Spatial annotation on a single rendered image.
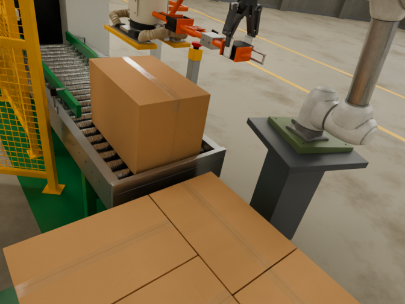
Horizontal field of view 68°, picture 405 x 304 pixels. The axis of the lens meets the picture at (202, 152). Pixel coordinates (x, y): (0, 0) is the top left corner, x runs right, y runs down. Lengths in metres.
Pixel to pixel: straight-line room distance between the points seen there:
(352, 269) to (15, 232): 2.10
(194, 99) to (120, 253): 0.77
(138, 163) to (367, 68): 1.10
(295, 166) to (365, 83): 0.48
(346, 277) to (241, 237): 1.02
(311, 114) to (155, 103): 0.81
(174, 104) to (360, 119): 0.86
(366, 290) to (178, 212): 1.33
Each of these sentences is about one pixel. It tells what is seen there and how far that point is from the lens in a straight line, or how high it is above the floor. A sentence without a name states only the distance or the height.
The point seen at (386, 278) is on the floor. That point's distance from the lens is 2.41.
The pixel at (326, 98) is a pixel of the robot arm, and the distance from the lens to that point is 1.66.
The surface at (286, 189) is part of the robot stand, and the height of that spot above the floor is 0.49.
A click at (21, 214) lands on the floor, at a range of 2.23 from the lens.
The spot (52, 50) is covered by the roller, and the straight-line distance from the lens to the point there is 3.25.
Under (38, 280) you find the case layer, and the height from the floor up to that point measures 0.54.
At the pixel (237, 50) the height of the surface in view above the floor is 1.28.
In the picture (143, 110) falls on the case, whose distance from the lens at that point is 1.36.
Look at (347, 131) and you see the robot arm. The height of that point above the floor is 0.94.
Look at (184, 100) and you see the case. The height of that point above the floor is 0.94.
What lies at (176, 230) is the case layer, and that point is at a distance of 1.33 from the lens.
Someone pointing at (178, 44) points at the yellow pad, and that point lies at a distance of 1.51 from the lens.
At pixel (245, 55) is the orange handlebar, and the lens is 1.08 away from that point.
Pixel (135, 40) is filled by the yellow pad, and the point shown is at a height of 1.16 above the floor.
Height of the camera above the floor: 1.54
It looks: 33 degrees down
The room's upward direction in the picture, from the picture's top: 11 degrees clockwise
